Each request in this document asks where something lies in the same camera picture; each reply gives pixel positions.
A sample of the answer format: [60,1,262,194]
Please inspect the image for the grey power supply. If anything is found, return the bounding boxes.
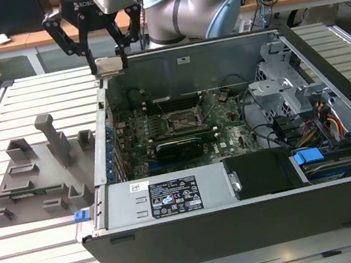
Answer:
[85,160,243,239]

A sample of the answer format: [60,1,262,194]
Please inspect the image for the CPU socket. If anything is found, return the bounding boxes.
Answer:
[162,103,208,138]

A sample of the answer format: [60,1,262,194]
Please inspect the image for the black plastic shroud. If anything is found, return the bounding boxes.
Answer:
[222,144,307,203]

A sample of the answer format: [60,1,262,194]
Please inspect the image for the silver drive cage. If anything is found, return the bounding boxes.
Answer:
[241,34,331,127]

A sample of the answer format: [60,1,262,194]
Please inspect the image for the black RAM slot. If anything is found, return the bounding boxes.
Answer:
[146,96,202,109]
[146,93,203,106]
[150,131,221,148]
[144,98,203,111]
[148,125,219,142]
[152,129,216,144]
[150,123,214,138]
[147,101,203,114]

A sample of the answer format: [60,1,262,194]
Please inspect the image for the silver CPU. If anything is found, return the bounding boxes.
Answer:
[93,54,127,80]

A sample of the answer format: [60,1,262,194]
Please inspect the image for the metal socket cover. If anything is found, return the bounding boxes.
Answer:
[190,89,217,128]

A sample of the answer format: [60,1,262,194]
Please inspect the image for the black PC case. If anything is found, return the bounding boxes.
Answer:
[47,15,351,263]

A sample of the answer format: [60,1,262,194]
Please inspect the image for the hard disk blue carrier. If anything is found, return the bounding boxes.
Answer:
[288,140,351,189]

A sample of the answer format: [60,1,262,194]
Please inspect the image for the green RAM stick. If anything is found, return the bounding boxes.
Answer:
[8,183,65,201]

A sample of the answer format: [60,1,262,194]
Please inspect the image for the black graphics card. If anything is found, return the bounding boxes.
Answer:
[153,135,207,166]

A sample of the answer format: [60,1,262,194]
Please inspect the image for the blue case latch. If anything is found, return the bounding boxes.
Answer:
[73,208,90,225]

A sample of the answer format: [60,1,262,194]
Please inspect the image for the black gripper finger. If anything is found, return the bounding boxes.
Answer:
[96,3,150,73]
[40,7,99,82]

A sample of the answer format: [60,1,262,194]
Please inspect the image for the green motherboard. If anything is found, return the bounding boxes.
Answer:
[109,82,267,183]

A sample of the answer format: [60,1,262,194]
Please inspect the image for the yellow red power wires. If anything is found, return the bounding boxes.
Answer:
[311,97,348,146]

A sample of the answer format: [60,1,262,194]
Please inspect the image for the grey parts rack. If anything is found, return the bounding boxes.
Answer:
[0,106,108,229]

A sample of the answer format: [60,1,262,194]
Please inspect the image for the blue expansion slot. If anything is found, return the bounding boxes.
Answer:
[147,161,164,173]

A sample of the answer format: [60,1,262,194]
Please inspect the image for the black cable connector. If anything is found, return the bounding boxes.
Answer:
[272,114,302,150]

